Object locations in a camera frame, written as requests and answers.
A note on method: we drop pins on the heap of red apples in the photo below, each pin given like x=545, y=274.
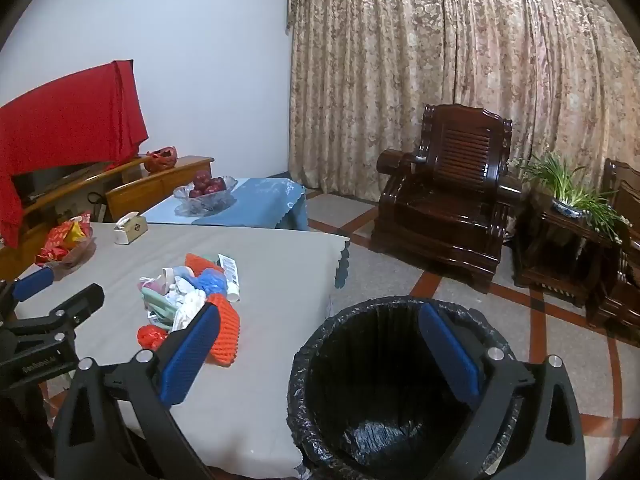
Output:
x=205, y=184

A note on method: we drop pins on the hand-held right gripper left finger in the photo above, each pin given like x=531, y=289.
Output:
x=190, y=355

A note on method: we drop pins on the pale green packet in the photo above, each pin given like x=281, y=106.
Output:
x=155, y=302

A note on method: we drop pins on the grey tablecloth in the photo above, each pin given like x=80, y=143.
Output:
x=270, y=280

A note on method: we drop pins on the small orange foam net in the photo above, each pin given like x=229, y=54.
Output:
x=197, y=262

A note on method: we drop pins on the potted green plant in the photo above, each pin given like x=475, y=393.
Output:
x=567, y=195

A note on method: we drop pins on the dish of red snack packets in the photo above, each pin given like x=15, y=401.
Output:
x=62, y=245

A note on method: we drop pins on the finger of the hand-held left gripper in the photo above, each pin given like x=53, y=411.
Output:
x=32, y=284
x=82, y=302

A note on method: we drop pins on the wooden cabinet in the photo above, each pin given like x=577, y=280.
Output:
x=140, y=192

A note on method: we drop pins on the red cloth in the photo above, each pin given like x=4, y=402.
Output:
x=65, y=115

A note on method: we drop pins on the glass fruit bowl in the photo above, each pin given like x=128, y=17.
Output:
x=202, y=204

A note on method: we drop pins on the large orange foam net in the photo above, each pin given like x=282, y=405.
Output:
x=227, y=335

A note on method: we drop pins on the blue plastic wrapper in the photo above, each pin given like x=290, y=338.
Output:
x=210, y=282

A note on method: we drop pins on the small red wrapper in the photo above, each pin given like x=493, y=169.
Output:
x=150, y=336

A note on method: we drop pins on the white toothpaste tube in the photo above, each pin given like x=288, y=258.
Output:
x=230, y=275

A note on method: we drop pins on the dark wooden side table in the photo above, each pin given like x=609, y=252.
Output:
x=555, y=255

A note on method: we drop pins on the pink and white cup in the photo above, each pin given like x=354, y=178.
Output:
x=170, y=276

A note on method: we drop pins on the dark wooden armchair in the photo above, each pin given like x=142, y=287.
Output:
x=617, y=280
x=440, y=210

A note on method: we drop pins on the red plastic bag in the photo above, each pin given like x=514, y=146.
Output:
x=161, y=159

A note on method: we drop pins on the television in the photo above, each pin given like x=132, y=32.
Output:
x=50, y=180

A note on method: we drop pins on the blue tablecloth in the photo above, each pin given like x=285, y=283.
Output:
x=270, y=200

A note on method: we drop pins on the white tissue box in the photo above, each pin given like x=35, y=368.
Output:
x=131, y=230

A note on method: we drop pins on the black-lined trash bin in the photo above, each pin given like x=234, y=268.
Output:
x=370, y=390

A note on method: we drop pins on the floral beige curtain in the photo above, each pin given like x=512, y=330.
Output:
x=425, y=35

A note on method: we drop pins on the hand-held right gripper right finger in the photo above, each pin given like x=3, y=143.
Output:
x=450, y=355

